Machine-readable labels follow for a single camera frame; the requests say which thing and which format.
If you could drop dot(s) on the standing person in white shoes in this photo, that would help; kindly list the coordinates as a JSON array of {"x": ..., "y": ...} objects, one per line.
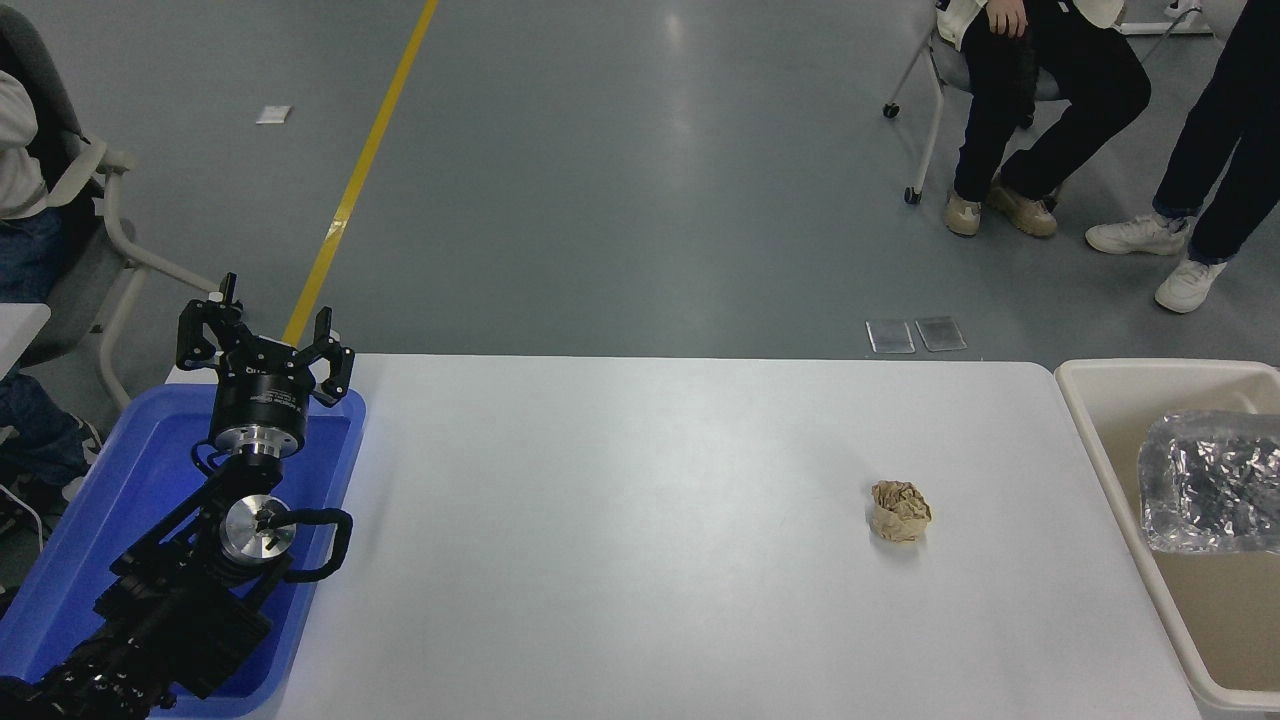
[{"x": 1235, "y": 130}]

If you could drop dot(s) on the blue plastic tray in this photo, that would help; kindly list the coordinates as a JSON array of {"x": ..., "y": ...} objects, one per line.
[{"x": 110, "y": 500}]

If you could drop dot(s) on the grey office chair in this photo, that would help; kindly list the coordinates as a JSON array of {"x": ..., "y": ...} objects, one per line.
[{"x": 85, "y": 280}]

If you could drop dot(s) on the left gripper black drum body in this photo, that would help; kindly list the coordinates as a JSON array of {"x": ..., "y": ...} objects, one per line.
[{"x": 260, "y": 400}]

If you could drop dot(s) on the person seated beside blue tray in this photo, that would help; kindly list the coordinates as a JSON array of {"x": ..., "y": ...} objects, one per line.
[{"x": 20, "y": 260}]

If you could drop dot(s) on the silver floor plate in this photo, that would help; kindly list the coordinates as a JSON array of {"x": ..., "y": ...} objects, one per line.
[
  {"x": 889, "y": 337},
  {"x": 940, "y": 334}
]

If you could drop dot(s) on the silver foil plate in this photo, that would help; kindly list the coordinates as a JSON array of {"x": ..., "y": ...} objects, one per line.
[{"x": 1215, "y": 485}]

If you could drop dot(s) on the crumpled tan paper ball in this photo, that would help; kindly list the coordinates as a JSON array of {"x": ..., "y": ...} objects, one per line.
[{"x": 900, "y": 512}]

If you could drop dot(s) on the large pale plastic bin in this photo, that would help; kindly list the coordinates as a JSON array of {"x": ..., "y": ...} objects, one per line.
[{"x": 1110, "y": 420}]

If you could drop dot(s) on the small white desk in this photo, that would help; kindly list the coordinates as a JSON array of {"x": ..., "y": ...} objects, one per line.
[{"x": 18, "y": 330}]

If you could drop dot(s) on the seated person in dark trousers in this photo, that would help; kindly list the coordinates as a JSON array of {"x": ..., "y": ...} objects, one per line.
[{"x": 1090, "y": 90}]

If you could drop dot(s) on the white wheeled chair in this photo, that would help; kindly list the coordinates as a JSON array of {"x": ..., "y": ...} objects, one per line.
[{"x": 935, "y": 110}]

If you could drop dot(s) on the seated person's hand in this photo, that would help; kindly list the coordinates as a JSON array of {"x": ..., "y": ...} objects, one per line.
[{"x": 1008, "y": 18}]

